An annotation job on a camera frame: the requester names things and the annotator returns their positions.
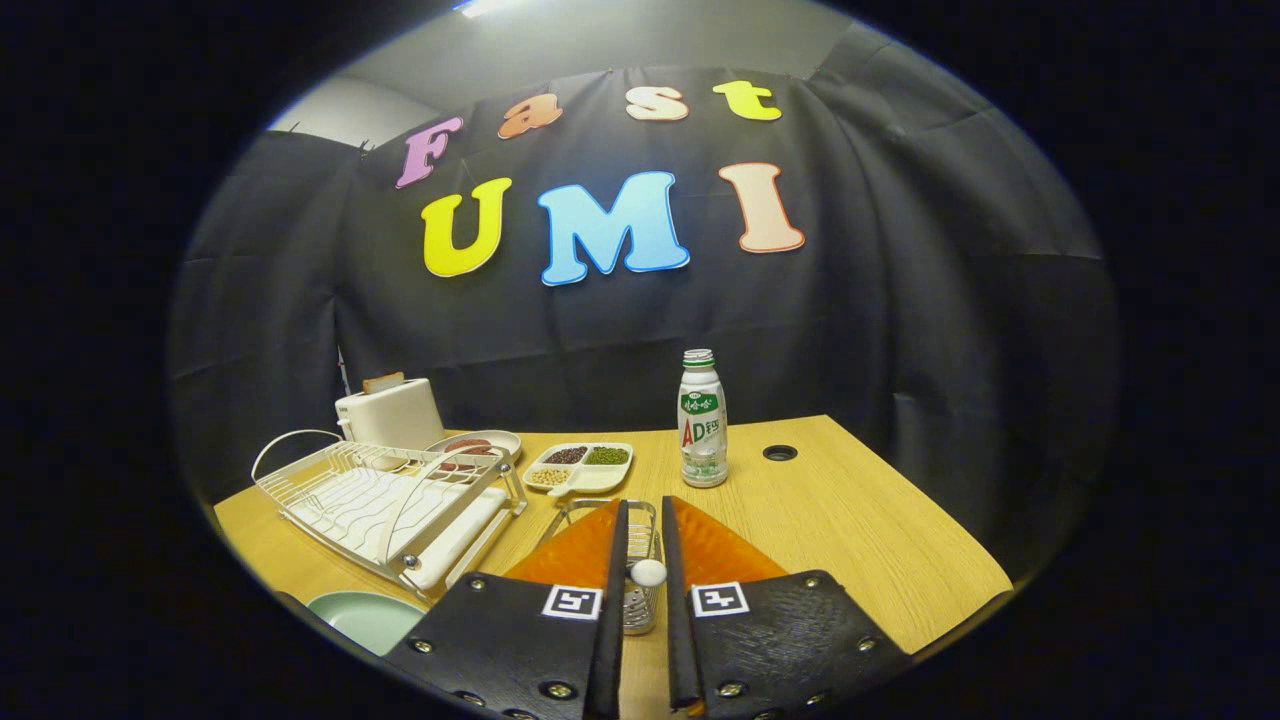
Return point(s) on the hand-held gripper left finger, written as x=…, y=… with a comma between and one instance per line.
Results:
x=608, y=660

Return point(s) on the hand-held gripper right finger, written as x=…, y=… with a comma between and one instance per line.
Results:
x=680, y=640

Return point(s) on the light green plate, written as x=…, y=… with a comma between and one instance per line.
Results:
x=365, y=618

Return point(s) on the beige round plate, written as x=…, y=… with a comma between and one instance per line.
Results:
x=503, y=439

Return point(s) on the white divided tray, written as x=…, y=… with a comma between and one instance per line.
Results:
x=600, y=479

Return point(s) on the white drink bottle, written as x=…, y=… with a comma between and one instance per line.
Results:
x=703, y=460

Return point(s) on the pile of yellow soybeans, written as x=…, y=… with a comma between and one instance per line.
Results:
x=548, y=477

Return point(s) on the pile of green beans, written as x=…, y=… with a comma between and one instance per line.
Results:
x=607, y=456

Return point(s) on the pile of dark beans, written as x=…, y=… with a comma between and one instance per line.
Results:
x=565, y=455

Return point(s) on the brown meat piece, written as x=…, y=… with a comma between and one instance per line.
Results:
x=458, y=465
x=467, y=446

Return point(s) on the white toaster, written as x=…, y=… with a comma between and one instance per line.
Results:
x=395, y=415

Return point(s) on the bread slice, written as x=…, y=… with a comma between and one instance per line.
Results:
x=383, y=382

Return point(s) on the black backdrop cloth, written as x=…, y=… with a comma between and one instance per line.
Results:
x=900, y=300

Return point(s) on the ceiling light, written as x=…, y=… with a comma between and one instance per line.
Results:
x=490, y=6

